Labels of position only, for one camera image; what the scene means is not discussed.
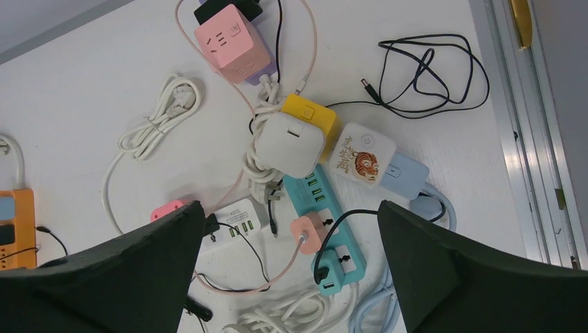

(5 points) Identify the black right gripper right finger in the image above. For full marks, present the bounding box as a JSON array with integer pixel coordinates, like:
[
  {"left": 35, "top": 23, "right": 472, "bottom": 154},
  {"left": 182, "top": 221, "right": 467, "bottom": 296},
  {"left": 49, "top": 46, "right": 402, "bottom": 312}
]
[{"left": 377, "top": 200, "right": 587, "bottom": 332}]

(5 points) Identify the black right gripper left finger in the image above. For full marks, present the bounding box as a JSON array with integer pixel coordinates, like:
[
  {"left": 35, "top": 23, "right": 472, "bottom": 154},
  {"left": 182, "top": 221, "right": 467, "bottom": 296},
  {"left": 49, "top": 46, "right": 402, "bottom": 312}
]
[{"left": 1, "top": 201, "right": 206, "bottom": 332}]

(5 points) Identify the orange power strip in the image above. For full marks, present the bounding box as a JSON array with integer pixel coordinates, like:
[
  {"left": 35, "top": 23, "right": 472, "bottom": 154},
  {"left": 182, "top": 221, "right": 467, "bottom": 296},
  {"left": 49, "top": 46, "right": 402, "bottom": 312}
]
[{"left": 1, "top": 189, "right": 38, "bottom": 271}]

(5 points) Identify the white tiger cube socket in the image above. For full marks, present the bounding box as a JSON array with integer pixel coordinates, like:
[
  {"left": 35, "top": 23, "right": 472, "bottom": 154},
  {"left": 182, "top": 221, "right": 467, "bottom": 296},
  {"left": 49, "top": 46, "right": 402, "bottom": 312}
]
[{"left": 327, "top": 122, "right": 397, "bottom": 188}]

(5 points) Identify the yellow cube socket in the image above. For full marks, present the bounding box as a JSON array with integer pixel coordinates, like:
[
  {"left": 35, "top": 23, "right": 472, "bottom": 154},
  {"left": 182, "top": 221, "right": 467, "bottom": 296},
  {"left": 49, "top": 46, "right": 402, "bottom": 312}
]
[{"left": 282, "top": 94, "right": 343, "bottom": 164}]

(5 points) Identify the pink cube socket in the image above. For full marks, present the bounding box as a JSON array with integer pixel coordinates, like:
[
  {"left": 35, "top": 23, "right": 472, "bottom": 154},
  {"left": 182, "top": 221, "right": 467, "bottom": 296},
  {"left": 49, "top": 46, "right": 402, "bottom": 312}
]
[{"left": 194, "top": 19, "right": 271, "bottom": 85}]

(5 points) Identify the pink flat adapter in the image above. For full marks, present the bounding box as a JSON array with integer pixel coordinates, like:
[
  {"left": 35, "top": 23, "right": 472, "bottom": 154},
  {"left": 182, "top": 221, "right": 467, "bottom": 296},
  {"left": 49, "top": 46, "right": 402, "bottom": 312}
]
[{"left": 150, "top": 199, "right": 189, "bottom": 222}]

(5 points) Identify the black adapter on white strip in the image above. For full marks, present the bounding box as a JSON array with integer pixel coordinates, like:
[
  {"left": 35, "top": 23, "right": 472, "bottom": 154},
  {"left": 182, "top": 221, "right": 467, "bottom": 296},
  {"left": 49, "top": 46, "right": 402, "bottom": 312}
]
[{"left": 202, "top": 214, "right": 220, "bottom": 237}]

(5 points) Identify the light blue power strip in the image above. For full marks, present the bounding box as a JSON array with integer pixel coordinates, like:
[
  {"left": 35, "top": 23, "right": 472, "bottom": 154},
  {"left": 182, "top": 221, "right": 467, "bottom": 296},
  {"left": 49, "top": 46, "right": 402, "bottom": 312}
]
[{"left": 380, "top": 152, "right": 429, "bottom": 200}]

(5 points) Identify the teal charger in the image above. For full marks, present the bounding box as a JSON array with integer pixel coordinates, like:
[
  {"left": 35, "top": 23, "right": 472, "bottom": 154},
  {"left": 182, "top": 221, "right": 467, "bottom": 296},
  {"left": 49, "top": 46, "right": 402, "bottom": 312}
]
[{"left": 318, "top": 260, "right": 345, "bottom": 296}]

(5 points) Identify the white power strip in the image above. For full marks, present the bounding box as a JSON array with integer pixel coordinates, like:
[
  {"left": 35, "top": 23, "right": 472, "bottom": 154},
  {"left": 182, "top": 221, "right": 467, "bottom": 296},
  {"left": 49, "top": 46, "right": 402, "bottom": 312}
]
[{"left": 200, "top": 198, "right": 268, "bottom": 252}]

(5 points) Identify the salmon pink charger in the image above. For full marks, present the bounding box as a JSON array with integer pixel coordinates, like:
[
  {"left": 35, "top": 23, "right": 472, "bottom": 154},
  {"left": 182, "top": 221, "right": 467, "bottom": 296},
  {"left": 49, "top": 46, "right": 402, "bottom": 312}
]
[{"left": 290, "top": 211, "right": 327, "bottom": 255}]

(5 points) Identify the teal power strip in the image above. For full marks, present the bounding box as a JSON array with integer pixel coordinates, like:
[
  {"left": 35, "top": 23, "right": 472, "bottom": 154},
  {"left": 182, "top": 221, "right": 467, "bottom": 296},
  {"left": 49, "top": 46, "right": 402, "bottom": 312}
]
[{"left": 283, "top": 165, "right": 366, "bottom": 284}]

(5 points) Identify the white cube adapter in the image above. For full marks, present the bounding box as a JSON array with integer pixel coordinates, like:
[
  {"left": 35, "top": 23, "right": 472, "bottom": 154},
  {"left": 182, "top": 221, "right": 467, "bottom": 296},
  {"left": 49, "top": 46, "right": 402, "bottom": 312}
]
[{"left": 254, "top": 112, "right": 326, "bottom": 178}]

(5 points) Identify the purple power strip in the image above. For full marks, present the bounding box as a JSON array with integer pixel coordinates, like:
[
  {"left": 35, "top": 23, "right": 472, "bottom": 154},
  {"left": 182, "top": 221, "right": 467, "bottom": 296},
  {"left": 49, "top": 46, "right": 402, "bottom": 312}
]
[{"left": 193, "top": 0, "right": 277, "bottom": 85}]

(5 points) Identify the black thin barrel cable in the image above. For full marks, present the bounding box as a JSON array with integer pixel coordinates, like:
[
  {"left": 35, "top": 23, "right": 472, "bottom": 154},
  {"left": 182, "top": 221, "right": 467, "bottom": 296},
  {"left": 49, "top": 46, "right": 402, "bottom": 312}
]
[{"left": 183, "top": 296, "right": 214, "bottom": 333}]

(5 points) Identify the white coiled cord front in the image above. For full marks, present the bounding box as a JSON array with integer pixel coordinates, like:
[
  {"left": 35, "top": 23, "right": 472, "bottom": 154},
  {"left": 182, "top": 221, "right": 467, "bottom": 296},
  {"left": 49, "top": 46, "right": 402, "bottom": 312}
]
[{"left": 222, "top": 282, "right": 359, "bottom": 333}]

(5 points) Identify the white coiled cable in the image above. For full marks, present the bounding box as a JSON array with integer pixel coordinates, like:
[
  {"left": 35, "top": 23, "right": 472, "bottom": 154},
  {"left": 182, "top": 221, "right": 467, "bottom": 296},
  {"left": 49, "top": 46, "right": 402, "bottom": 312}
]
[{"left": 101, "top": 73, "right": 205, "bottom": 235}]

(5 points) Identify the black tangled cable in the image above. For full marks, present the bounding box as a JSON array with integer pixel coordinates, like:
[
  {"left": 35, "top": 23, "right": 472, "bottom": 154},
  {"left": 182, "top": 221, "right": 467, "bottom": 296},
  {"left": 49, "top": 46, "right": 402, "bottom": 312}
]
[{"left": 324, "top": 33, "right": 491, "bottom": 121}]

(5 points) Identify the pink charging cable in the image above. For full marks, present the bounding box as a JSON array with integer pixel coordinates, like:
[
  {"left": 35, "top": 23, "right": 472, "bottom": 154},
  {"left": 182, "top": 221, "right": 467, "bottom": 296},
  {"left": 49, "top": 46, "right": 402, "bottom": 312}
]
[{"left": 174, "top": 0, "right": 319, "bottom": 295}]

